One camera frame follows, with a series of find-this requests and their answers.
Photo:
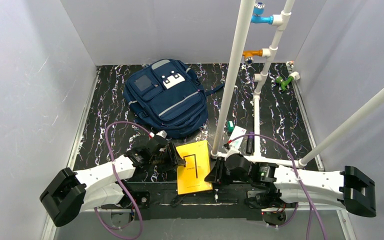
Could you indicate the orange pipe valve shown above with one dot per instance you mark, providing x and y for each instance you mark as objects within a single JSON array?
[{"x": 248, "y": 55}]

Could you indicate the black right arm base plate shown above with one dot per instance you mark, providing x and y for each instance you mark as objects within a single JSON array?
[{"x": 265, "y": 199}]

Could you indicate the small green eraser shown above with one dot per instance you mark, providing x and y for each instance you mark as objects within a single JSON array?
[{"x": 230, "y": 126}]

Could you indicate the yellow notebook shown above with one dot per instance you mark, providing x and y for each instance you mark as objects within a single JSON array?
[{"x": 191, "y": 176}]

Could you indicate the purple marker pen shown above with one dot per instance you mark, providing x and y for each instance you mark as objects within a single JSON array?
[{"x": 250, "y": 143}]

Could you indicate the black pen on notebook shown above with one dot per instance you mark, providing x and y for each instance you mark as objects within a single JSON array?
[{"x": 191, "y": 163}]

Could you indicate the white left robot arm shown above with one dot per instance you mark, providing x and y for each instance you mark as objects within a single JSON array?
[{"x": 72, "y": 192}]

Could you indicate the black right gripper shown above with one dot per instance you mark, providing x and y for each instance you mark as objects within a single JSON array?
[{"x": 218, "y": 170}]

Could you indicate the blue pipe valve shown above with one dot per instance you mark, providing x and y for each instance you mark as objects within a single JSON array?
[{"x": 257, "y": 15}]

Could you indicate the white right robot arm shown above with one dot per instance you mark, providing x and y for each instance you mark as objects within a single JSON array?
[{"x": 278, "y": 184}]

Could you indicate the green pipe valve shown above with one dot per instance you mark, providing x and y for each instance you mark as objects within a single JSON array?
[{"x": 283, "y": 83}]

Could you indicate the navy blue student backpack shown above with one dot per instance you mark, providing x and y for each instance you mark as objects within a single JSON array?
[{"x": 168, "y": 96}]

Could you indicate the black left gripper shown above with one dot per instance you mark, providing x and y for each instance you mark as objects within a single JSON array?
[{"x": 171, "y": 157}]

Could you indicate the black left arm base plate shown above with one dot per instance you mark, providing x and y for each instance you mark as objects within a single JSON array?
[{"x": 142, "y": 199}]

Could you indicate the white PVC pipe frame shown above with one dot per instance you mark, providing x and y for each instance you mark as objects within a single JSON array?
[{"x": 280, "y": 21}]

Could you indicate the aluminium rail frame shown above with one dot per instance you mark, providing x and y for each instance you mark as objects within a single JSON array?
[{"x": 279, "y": 182}]

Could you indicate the white rectangular box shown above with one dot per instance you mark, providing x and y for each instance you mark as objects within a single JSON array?
[{"x": 237, "y": 131}]

